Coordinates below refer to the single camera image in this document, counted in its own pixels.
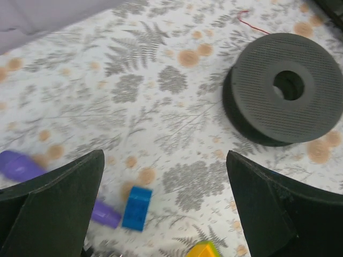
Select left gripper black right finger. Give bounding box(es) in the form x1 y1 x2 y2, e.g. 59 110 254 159
226 150 342 256

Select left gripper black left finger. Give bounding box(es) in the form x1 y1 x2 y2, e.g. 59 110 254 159
1 150 105 256

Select black perforated cable spool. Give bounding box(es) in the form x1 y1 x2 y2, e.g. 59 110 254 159
222 33 342 147

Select red cable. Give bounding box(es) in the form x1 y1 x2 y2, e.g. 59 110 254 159
237 10 272 35

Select purple plastic cylinder toy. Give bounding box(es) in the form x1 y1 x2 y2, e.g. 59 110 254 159
1 150 122 229

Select yellow and green brick build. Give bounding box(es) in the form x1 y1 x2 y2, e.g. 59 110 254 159
186 241 220 257

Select blue and green brick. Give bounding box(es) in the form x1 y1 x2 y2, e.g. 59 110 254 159
122 186 153 232

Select floral patterned table mat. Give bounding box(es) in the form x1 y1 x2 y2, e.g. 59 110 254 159
1 1 342 256

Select black three-compartment bin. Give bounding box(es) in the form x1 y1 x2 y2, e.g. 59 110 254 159
314 0 343 31

